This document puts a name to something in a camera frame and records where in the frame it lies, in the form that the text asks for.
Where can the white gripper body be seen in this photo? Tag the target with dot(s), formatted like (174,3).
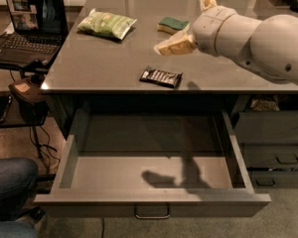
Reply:
(205,30)

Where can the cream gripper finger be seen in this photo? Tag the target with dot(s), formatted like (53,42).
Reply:
(207,4)
(180,43)

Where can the black rxbar chocolate wrapper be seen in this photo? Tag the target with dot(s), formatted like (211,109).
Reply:
(160,77)

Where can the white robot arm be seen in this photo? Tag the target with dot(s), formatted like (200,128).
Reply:
(268,48)

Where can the open grey top drawer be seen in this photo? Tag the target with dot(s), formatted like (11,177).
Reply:
(191,163)

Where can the green yellow sponge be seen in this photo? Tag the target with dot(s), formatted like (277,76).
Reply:
(172,26)

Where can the green chip bag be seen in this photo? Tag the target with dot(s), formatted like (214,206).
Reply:
(105,24)

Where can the black laptop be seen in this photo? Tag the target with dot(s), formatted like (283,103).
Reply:
(40,29)

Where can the black device with label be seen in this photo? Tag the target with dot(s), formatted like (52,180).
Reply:
(32,104)

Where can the person leg blue jeans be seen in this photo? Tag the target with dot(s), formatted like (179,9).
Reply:
(18,176)

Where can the metal drawer handle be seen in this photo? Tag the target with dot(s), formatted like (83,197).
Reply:
(152,212)

